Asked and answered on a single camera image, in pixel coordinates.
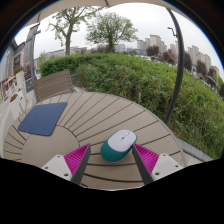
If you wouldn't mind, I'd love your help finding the round leafy green tree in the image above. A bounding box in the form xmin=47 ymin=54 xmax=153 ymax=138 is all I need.
xmin=85 ymin=11 xmax=138 ymax=54

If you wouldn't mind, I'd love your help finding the wooden slatted patio chair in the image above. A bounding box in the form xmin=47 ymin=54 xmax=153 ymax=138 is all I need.
xmin=32 ymin=69 xmax=76 ymax=104

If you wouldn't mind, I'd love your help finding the group of beige apartment buildings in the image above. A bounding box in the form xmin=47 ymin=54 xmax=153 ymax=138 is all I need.
xmin=136 ymin=34 xmax=221 ymax=79

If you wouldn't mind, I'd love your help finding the dark curved parasol pole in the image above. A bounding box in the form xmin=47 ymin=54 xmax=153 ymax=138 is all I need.
xmin=163 ymin=8 xmax=185 ymax=125

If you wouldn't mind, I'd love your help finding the grey sign pillar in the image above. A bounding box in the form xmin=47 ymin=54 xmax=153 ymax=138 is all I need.
xmin=22 ymin=23 xmax=42 ymax=93

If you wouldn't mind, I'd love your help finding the white and teal computer mouse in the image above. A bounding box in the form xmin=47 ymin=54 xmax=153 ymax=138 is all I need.
xmin=99 ymin=128 xmax=138 ymax=163

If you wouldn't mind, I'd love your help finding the white planter box with flowers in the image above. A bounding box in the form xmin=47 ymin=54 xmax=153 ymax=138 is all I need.
xmin=13 ymin=65 xmax=27 ymax=91
xmin=8 ymin=93 xmax=28 ymax=118

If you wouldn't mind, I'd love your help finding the tall thin-crowned tree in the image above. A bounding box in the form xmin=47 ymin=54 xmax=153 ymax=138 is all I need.
xmin=48 ymin=6 xmax=101 ymax=56

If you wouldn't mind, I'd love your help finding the dark blue mouse pad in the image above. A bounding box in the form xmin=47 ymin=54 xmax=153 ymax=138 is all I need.
xmin=17 ymin=101 xmax=69 ymax=137

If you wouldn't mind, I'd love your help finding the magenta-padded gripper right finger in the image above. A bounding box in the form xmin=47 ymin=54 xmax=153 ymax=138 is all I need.
xmin=131 ymin=143 xmax=184 ymax=186

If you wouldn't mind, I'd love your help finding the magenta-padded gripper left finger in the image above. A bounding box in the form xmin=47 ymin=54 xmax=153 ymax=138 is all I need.
xmin=41 ymin=143 xmax=92 ymax=186

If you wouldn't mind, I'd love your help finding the green hedge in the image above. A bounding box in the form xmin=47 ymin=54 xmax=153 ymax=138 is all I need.
xmin=38 ymin=52 xmax=224 ymax=159

